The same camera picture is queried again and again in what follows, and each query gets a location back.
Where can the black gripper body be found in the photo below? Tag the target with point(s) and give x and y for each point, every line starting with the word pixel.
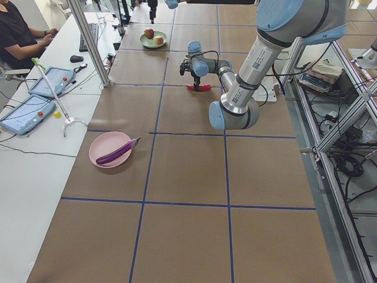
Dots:
pixel 196 76

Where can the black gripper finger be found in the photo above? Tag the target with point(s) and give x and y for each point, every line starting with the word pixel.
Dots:
pixel 199 82
pixel 195 83

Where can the red chili pepper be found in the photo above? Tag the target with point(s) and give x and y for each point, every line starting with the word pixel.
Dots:
pixel 199 88

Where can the pink peach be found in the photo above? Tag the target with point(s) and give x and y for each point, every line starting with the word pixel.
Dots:
pixel 158 40

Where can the red yellow pomegranate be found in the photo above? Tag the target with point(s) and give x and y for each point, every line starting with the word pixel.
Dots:
pixel 149 33

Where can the purple eggplant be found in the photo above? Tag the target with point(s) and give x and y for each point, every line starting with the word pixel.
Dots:
pixel 118 152

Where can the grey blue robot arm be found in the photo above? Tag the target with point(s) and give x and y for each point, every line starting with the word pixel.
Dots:
pixel 200 64
pixel 279 23

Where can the green plate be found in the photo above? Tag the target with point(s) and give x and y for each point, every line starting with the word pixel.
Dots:
pixel 149 43

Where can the pink plate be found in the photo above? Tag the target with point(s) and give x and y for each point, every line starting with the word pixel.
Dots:
pixel 107 143

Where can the black computer mouse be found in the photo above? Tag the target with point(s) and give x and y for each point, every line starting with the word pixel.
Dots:
pixel 76 58

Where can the stack of books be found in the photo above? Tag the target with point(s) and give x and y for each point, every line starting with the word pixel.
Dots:
pixel 320 76

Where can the blue teach pendant far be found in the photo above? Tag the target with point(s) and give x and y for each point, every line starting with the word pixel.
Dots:
pixel 59 79

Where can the blue teach pendant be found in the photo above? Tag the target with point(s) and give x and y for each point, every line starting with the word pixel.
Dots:
pixel 26 116
pixel 59 79

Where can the white grabber stick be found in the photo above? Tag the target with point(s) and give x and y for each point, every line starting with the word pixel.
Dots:
pixel 68 119

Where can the yellow small cap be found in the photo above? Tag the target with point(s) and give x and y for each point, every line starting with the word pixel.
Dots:
pixel 57 114

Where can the blue teach pendant near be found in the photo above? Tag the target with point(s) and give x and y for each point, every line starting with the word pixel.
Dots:
pixel 26 116

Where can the person in black shirt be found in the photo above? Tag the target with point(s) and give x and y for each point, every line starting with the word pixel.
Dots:
pixel 19 42

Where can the aluminium frame column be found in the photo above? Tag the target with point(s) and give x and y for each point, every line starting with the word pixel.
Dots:
pixel 96 27

